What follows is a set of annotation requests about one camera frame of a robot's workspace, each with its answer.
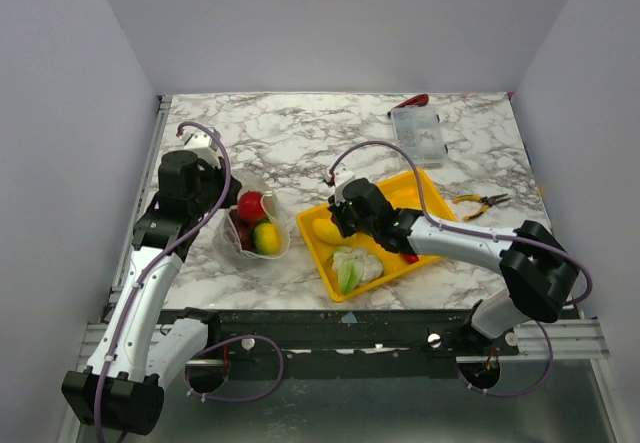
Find red toy apple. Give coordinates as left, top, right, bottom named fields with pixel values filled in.
left=237, top=191, right=266, bottom=223

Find clear dotted zip top bag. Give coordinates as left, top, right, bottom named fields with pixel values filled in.
left=213, top=172, right=290, bottom=264

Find dark purple toy plum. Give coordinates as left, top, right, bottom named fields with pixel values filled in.
left=229, top=209, right=255, bottom=251

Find red toy chili pepper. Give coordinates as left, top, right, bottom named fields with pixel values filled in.
left=402, top=254, right=420, bottom=264

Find green yellow toy mango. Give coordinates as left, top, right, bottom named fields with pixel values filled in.
left=253, top=222, right=281, bottom=255

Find yellow toy banana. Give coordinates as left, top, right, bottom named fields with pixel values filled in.
left=387, top=188, right=420, bottom=207

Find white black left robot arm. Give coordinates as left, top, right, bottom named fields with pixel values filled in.
left=61, top=145, right=242, bottom=442

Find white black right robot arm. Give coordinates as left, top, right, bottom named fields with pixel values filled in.
left=328, top=178, right=579, bottom=355

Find yellow plastic tray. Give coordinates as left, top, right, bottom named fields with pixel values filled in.
left=296, top=170, right=440, bottom=303

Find white toy cauliflower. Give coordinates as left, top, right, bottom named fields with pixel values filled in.
left=330, top=246, right=383, bottom=295

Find clear plastic screw box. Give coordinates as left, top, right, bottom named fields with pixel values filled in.
left=390, top=106, right=448, bottom=168

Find red black utility knife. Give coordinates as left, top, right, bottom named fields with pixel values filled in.
left=387, top=93, right=429, bottom=117

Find black front mounting bar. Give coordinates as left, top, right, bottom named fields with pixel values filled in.
left=158, top=308, right=518, bottom=381

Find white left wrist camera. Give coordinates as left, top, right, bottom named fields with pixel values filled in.
left=180, top=131, right=218, bottom=161

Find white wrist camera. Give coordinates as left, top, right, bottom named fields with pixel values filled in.
left=180, top=131, right=218, bottom=161
left=323, top=164, right=355, bottom=206

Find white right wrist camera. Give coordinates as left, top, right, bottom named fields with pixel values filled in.
left=323, top=164, right=355, bottom=206

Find yellow handled pliers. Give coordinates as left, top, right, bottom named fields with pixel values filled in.
left=453, top=193, right=511, bottom=222

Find aluminium rail front right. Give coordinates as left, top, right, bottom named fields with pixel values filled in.
left=514, top=319, right=610, bottom=360

